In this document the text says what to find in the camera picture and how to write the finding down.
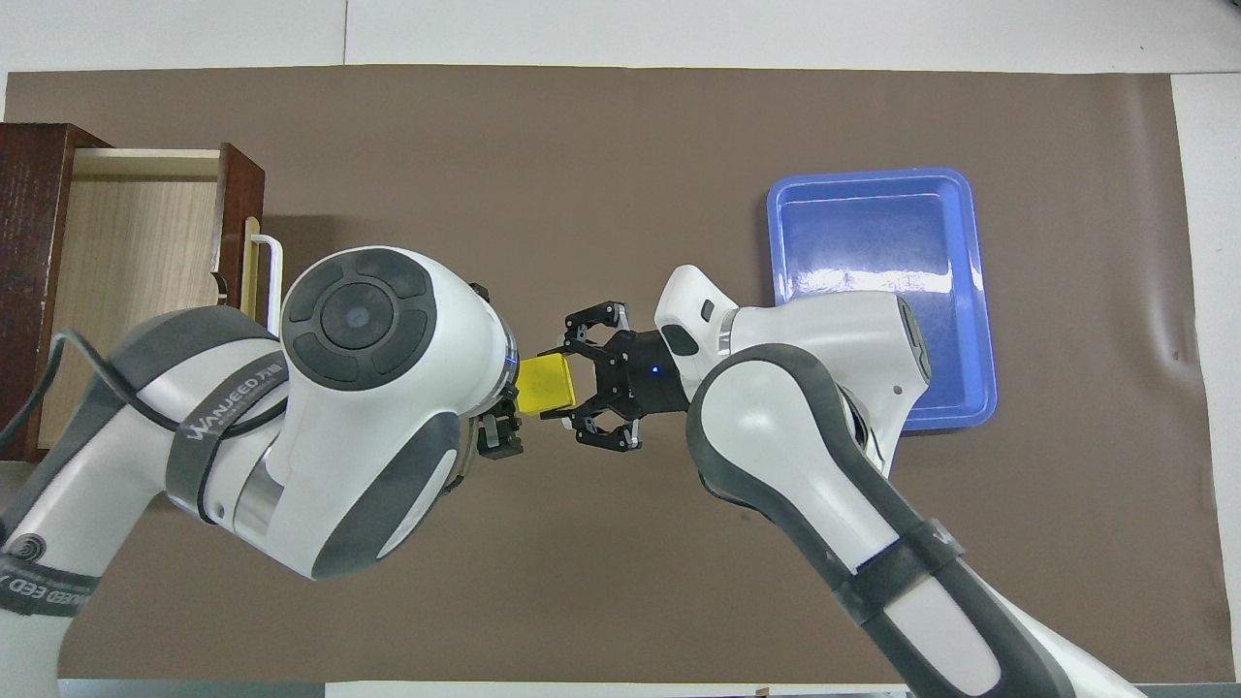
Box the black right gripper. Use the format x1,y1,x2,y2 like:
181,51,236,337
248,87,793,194
471,282,694,460

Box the yellow cube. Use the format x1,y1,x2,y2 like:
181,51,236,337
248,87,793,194
517,352,580,418

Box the wooden drawer with white handle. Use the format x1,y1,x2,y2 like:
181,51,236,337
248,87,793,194
37,143,284,452

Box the brown table mat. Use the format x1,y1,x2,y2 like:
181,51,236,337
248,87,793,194
0,65,1225,682

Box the blue plastic tray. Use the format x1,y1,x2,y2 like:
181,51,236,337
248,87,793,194
766,168,999,432

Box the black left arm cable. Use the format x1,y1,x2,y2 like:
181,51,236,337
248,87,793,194
0,328,292,529

